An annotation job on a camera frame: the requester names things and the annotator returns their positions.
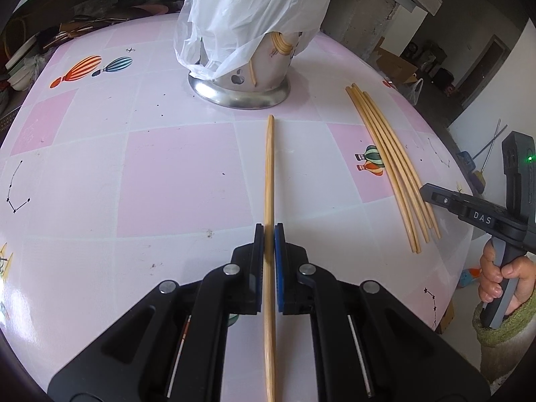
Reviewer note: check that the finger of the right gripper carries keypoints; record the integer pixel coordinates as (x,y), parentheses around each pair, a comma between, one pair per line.
(455,202)

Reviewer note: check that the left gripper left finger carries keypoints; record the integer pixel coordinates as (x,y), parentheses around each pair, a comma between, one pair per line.
(170,346)

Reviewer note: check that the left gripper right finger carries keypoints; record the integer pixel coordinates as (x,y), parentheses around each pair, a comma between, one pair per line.
(367,345)

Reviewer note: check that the right forearm fleece sleeve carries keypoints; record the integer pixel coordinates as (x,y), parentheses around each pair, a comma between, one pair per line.
(502,349)

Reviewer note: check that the right hand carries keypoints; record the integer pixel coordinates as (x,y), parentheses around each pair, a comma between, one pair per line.
(522,268)

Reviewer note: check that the floor plastic bags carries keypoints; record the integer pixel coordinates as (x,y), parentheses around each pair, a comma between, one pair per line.
(415,92)

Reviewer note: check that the cardboard box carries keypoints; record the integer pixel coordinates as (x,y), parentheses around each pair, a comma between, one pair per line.
(396,68)

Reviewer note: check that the pink tablecloth table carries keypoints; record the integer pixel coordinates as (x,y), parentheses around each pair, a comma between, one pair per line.
(115,176)

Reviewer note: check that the steel utensil holder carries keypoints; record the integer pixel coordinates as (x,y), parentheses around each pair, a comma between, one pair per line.
(261,83)

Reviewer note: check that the white plastic bag liner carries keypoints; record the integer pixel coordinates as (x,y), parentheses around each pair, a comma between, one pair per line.
(215,37)

